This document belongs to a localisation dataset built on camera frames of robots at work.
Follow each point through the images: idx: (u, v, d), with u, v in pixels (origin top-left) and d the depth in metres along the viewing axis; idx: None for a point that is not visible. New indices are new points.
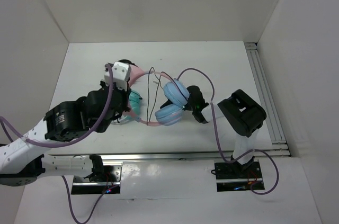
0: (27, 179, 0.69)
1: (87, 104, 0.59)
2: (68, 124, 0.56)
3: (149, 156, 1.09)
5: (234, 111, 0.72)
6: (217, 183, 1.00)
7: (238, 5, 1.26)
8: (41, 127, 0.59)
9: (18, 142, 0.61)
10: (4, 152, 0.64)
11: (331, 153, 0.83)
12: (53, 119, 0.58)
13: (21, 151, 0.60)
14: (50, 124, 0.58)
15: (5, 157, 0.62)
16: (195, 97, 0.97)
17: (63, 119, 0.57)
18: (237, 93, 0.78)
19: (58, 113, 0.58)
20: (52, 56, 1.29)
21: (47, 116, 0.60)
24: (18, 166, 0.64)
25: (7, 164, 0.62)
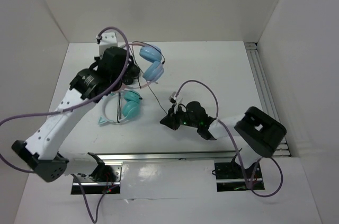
0: (61, 166, 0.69)
1: (106, 61, 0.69)
2: (98, 81, 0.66)
3: (149, 156, 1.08)
5: (256, 134, 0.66)
6: (217, 183, 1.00)
7: (238, 5, 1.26)
8: (72, 95, 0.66)
9: (52, 120, 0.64)
10: (37, 137, 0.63)
11: (331, 153, 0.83)
12: (81, 83, 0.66)
13: (61, 124, 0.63)
14: (81, 89, 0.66)
15: (42, 140, 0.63)
16: (198, 114, 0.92)
17: (91, 80, 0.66)
18: (250, 110, 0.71)
19: (83, 77, 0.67)
20: (52, 56, 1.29)
21: (72, 85, 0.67)
24: (55, 148, 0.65)
25: (47, 146, 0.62)
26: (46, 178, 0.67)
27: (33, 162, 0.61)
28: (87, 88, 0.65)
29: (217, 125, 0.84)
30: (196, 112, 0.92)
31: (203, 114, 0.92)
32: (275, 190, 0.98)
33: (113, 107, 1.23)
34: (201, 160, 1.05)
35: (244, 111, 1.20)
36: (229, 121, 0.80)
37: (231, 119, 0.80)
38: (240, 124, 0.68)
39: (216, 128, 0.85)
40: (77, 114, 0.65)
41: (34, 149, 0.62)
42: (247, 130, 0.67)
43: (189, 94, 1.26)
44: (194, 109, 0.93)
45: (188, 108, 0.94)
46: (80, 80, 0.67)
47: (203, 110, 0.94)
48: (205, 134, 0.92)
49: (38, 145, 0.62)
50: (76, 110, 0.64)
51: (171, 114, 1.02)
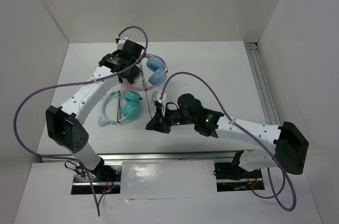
0: (85, 138, 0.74)
1: (127, 48, 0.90)
2: (122, 61, 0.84)
3: (149, 157, 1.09)
5: (292, 154, 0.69)
6: (217, 183, 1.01)
7: (238, 5, 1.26)
8: (102, 70, 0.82)
9: (86, 88, 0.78)
10: (72, 101, 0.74)
11: (331, 153, 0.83)
12: (108, 62, 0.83)
13: (94, 91, 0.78)
14: (109, 65, 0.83)
15: (77, 102, 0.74)
16: (195, 109, 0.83)
17: (117, 60, 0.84)
18: (288, 127, 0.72)
19: (110, 58, 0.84)
20: (52, 56, 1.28)
21: (101, 63, 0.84)
24: (84, 114, 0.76)
25: (82, 108, 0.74)
26: (71, 146, 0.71)
27: (69, 122, 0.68)
28: (114, 66, 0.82)
29: (232, 129, 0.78)
30: (191, 107, 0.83)
31: (198, 108, 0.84)
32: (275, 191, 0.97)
33: (113, 106, 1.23)
34: (201, 160, 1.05)
35: (244, 110, 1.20)
36: (255, 131, 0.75)
37: (257, 131, 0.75)
38: (280, 142, 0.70)
39: (230, 132, 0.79)
40: (105, 86, 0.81)
41: (70, 110, 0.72)
42: (285, 149, 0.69)
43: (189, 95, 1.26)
44: (188, 104, 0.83)
45: (181, 104, 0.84)
46: (107, 60, 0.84)
47: (198, 103, 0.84)
48: (206, 131, 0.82)
49: (73, 107, 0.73)
50: (106, 81, 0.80)
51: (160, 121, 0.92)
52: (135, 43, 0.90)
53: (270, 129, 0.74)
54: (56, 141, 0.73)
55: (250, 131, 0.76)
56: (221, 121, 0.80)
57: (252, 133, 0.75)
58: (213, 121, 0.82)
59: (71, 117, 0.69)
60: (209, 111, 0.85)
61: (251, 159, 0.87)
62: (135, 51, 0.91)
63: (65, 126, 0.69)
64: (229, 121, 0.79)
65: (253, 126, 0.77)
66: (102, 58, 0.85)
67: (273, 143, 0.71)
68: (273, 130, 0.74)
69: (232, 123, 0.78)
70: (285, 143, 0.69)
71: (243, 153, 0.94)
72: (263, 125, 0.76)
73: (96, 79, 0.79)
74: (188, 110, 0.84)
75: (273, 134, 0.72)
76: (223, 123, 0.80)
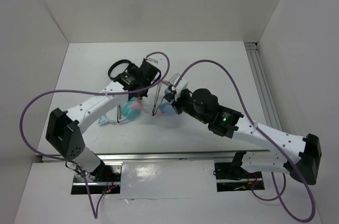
0: (81, 146, 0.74)
1: (142, 70, 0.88)
2: (136, 81, 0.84)
3: (149, 157, 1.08)
5: (315, 168, 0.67)
6: (217, 183, 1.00)
7: (238, 5, 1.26)
8: (114, 86, 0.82)
9: (96, 98, 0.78)
10: (79, 108, 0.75)
11: (331, 153, 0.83)
12: (122, 80, 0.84)
13: (102, 103, 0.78)
14: (122, 82, 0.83)
15: (83, 111, 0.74)
16: (212, 107, 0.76)
17: (131, 80, 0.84)
18: (314, 141, 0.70)
19: (125, 77, 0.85)
20: (52, 55, 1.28)
21: (116, 79, 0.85)
24: (86, 124, 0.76)
25: (87, 117, 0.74)
26: (65, 152, 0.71)
27: (70, 128, 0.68)
28: (126, 84, 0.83)
29: (254, 134, 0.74)
30: (207, 103, 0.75)
31: (215, 106, 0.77)
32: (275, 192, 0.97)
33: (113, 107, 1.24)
34: (201, 160, 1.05)
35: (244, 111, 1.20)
36: (278, 140, 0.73)
37: (282, 140, 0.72)
38: (305, 154, 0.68)
39: (250, 137, 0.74)
40: (113, 101, 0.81)
41: (73, 117, 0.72)
42: (311, 162, 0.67)
43: None
44: (204, 100, 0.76)
45: (197, 99, 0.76)
46: (122, 77, 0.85)
47: (215, 99, 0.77)
48: (221, 130, 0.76)
49: (79, 114, 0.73)
50: (117, 97, 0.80)
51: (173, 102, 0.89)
52: (150, 66, 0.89)
53: (294, 140, 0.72)
54: (52, 143, 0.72)
55: (274, 139, 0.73)
56: (241, 123, 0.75)
57: (276, 142, 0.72)
58: (231, 121, 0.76)
59: (72, 124, 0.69)
60: (225, 109, 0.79)
61: (256, 162, 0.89)
62: (150, 74, 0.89)
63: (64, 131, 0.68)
64: (250, 124, 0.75)
65: (277, 135, 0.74)
66: (117, 74, 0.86)
67: (298, 155, 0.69)
68: (297, 142, 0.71)
69: (254, 127, 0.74)
70: (311, 157, 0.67)
71: (246, 154, 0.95)
72: (287, 135, 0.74)
73: (107, 92, 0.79)
74: (203, 108, 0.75)
75: (299, 146, 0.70)
76: (243, 125, 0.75)
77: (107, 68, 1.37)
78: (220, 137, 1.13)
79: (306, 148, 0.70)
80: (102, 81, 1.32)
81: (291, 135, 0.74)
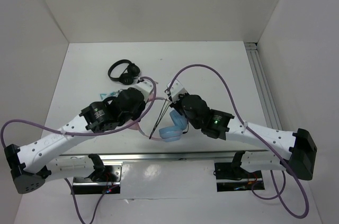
0: (38, 182, 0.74)
1: (119, 101, 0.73)
2: (106, 117, 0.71)
3: (148, 156, 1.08)
5: (307, 163, 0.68)
6: (217, 183, 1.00)
7: (238, 5, 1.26)
8: (79, 122, 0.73)
9: (52, 137, 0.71)
10: (32, 149, 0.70)
11: (331, 153, 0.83)
12: (90, 114, 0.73)
13: (58, 144, 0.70)
14: (89, 118, 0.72)
15: (34, 152, 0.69)
16: (201, 111, 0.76)
17: (100, 114, 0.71)
18: (303, 135, 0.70)
19: (95, 109, 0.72)
20: (52, 56, 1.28)
21: (83, 112, 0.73)
24: (41, 164, 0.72)
25: (37, 159, 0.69)
26: (19, 189, 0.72)
27: (16, 172, 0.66)
28: (94, 121, 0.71)
29: (244, 134, 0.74)
30: (197, 108, 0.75)
31: (205, 109, 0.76)
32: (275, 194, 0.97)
33: None
34: (200, 160, 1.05)
35: (244, 111, 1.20)
36: (268, 137, 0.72)
37: (271, 137, 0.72)
38: (297, 150, 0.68)
39: (241, 136, 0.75)
40: (74, 140, 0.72)
41: (24, 158, 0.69)
42: (302, 158, 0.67)
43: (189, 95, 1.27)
44: (193, 106, 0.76)
45: (186, 105, 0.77)
46: (92, 109, 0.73)
47: (204, 105, 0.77)
48: (214, 133, 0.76)
49: (28, 157, 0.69)
50: (76, 136, 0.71)
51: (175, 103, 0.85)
52: (126, 100, 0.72)
53: (284, 135, 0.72)
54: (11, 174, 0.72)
55: (263, 137, 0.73)
56: (231, 123, 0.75)
57: (266, 140, 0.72)
58: (223, 123, 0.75)
59: (18, 169, 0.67)
60: (217, 112, 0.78)
61: (255, 161, 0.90)
62: (128, 106, 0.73)
63: (12, 175, 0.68)
64: (240, 124, 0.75)
65: (266, 133, 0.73)
66: (89, 105, 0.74)
67: (288, 150, 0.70)
68: (288, 137, 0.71)
69: (244, 126, 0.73)
70: (302, 152, 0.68)
71: (244, 154, 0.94)
72: (277, 131, 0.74)
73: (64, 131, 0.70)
74: (193, 113, 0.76)
75: (287, 142, 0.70)
76: (234, 126, 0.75)
77: (107, 68, 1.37)
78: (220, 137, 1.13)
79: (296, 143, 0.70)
80: (102, 81, 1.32)
81: (282, 131, 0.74)
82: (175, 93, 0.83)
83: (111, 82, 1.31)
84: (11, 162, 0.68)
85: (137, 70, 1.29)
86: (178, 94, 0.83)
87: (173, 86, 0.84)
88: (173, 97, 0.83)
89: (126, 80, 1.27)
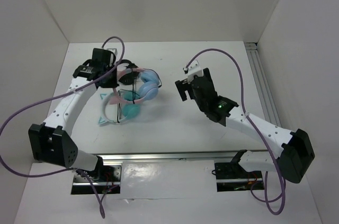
0: (74, 149, 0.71)
1: (97, 57, 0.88)
2: (96, 70, 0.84)
3: (148, 157, 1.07)
5: (296, 161, 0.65)
6: (217, 183, 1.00)
7: (238, 5, 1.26)
8: (77, 81, 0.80)
9: (67, 100, 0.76)
10: (55, 115, 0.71)
11: (331, 153, 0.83)
12: (81, 73, 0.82)
13: (74, 100, 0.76)
14: (84, 75, 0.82)
15: (60, 115, 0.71)
16: (205, 92, 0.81)
17: (91, 70, 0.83)
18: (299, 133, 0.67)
19: (83, 68, 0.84)
20: (52, 55, 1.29)
21: (75, 75, 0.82)
24: (69, 127, 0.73)
25: (67, 119, 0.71)
26: (64, 160, 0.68)
27: (56, 134, 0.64)
28: (90, 74, 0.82)
29: (242, 122, 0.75)
30: (203, 88, 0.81)
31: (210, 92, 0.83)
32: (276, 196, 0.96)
33: (113, 108, 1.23)
34: (200, 160, 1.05)
35: None
36: (265, 130, 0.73)
37: (268, 130, 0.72)
38: (289, 146, 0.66)
39: (241, 125, 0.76)
40: (85, 94, 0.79)
41: (54, 124, 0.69)
42: (292, 154, 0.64)
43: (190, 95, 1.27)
44: (200, 86, 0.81)
45: (194, 84, 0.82)
46: (82, 69, 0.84)
47: (211, 88, 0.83)
48: (215, 116, 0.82)
49: (58, 120, 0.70)
50: (85, 90, 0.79)
51: (183, 83, 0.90)
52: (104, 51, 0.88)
53: (282, 132, 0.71)
54: (46, 159, 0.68)
55: (260, 128, 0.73)
56: (233, 111, 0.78)
57: (261, 132, 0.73)
58: (226, 109, 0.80)
59: (58, 130, 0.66)
60: (223, 99, 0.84)
61: (252, 159, 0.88)
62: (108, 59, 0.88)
63: (54, 142, 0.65)
64: (242, 113, 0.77)
65: (264, 125, 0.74)
66: (76, 70, 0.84)
67: (280, 145, 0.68)
68: (284, 134, 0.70)
69: (244, 115, 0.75)
70: (294, 149, 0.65)
71: (246, 153, 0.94)
72: (275, 127, 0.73)
73: (74, 89, 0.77)
74: (199, 92, 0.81)
75: (280, 136, 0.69)
76: (235, 114, 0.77)
77: None
78: (220, 137, 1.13)
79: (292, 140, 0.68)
80: None
81: (280, 128, 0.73)
82: (192, 72, 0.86)
83: None
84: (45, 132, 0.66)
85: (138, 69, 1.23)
86: (194, 74, 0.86)
87: (192, 66, 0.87)
88: (188, 75, 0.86)
89: (126, 80, 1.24)
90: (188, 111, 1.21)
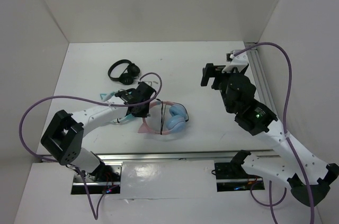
0: (76, 150, 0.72)
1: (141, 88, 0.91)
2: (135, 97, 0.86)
3: (147, 157, 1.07)
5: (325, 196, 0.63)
6: (217, 183, 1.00)
7: (238, 5, 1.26)
8: (116, 100, 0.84)
9: (99, 107, 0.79)
10: (83, 113, 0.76)
11: (331, 153, 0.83)
12: (122, 95, 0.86)
13: (105, 112, 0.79)
14: (123, 98, 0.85)
15: (87, 116, 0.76)
16: (243, 97, 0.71)
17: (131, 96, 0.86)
18: (336, 169, 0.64)
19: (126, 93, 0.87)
20: (52, 55, 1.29)
21: (118, 94, 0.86)
24: (88, 128, 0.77)
25: (90, 122, 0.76)
26: (63, 157, 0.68)
27: (74, 129, 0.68)
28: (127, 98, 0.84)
29: (280, 143, 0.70)
30: (243, 92, 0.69)
31: (250, 98, 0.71)
32: (277, 198, 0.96)
33: None
34: (200, 160, 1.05)
35: None
36: (303, 158, 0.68)
37: (306, 159, 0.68)
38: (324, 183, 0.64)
39: (277, 145, 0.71)
40: (115, 112, 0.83)
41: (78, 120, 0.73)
42: (325, 192, 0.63)
43: (190, 95, 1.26)
44: (241, 87, 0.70)
45: (233, 84, 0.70)
46: (124, 92, 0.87)
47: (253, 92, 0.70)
48: (248, 124, 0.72)
49: (83, 119, 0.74)
50: (118, 108, 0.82)
51: (214, 69, 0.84)
52: (148, 86, 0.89)
53: (319, 164, 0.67)
54: (47, 149, 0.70)
55: (299, 155, 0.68)
56: (272, 126, 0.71)
57: (300, 159, 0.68)
58: (262, 120, 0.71)
59: (78, 125, 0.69)
60: (261, 106, 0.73)
61: (258, 166, 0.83)
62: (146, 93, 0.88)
63: (67, 134, 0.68)
64: (282, 132, 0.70)
65: (304, 152, 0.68)
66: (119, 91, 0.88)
67: (315, 180, 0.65)
68: (321, 167, 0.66)
69: (285, 136, 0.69)
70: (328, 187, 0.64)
71: (250, 157, 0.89)
72: (313, 156, 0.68)
73: (110, 102, 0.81)
74: (238, 94, 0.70)
75: (318, 170, 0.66)
76: (274, 131, 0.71)
77: (107, 68, 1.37)
78: (220, 137, 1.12)
79: (327, 176, 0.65)
80: (102, 81, 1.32)
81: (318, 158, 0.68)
82: (235, 62, 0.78)
83: (111, 82, 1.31)
84: (65, 123, 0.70)
85: (137, 70, 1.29)
86: (235, 65, 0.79)
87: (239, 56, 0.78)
88: (231, 64, 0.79)
89: (126, 80, 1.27)
90: (188, 111, 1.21)
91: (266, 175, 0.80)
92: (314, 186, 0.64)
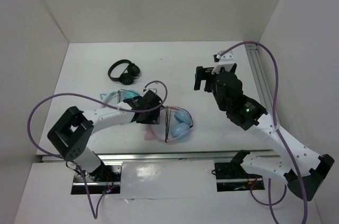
0: (81, 148, 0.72)
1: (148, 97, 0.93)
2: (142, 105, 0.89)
3: (147, 157, 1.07)
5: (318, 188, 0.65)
6: (217, 183, 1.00)
7: (239, 5, 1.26)
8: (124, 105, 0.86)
9: (108, 109, 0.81)
10: (94, 112, 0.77)
11: (331, 153, 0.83)
12: (130, 102, 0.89)
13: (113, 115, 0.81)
14: (130, 104, 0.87)
15: (97, 115, 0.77)
16: (231, 91, 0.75)
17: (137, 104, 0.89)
18: (329, 161, 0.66)
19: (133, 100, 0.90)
20: (52, 55, 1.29)
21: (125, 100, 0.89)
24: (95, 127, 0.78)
25: (99, 122, 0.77)
26: (68, 152, 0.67)
27: (84, 126, 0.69)
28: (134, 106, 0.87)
29: (271, 135, 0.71)
30: (230, 86, 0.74)
31: (238, 93, 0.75)
32: (277, 198, 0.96)
33: None
34: (200, 160, 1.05)
35: None
36: (294, 149, 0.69)
37: (296, 150, 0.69)
38: (316, 173, 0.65)
39: (267, 136, 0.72)
40: (122, 117, 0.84)
41: (88, 117, 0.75)
42: (318, 182, 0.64)
43: (190, 95, 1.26)
44: (228, 82, 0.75)
45: (220, 81, 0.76)
46: (131, 100, 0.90)
47: (240, 88, 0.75)
48: (239, 118, 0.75)
49: (93, 117, 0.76)
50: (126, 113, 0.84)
51: (205, 71, 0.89)
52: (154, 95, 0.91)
53: (310, 154, 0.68)
54: (52, 143, 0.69)
55: (290, 146, 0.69)
56: (262, 118, 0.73)
57: (291, 150, 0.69)
58: (253, 114, 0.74)
59: (87, 123, 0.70)
60: (250, 101, 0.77)
61: (257, 164, 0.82)
62: (152, 101, 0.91)
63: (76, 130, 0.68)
64: (271, 124, 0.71)
65: (294, 144, 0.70)
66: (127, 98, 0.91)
67: (308, 170, 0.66)
68: (313, 157, 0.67)
69: (275, 128, 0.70)
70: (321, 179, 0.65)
71: (248, 155, 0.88)
72: (304, 147, 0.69)
73: (119, 107, 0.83)
74: (225, 89, 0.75)
75: (310, 160, 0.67)
76: (265, 123, 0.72)
77: (107, 68, 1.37)
78: (220, 137, 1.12)
79: (319, 167, 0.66)
80: (102, 81, 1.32)
81: (309, 149, 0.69)
82: (222, 62, 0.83)
83: (111, 82, 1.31)
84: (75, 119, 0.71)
85: (138, 69, 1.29)
86: (223, 65, 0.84)
87: (226, 56, 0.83)
88: (219, 64, 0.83)
89: (126, 80, 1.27)
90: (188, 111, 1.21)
91: (267, 174, 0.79)
92: (307, 178, 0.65)
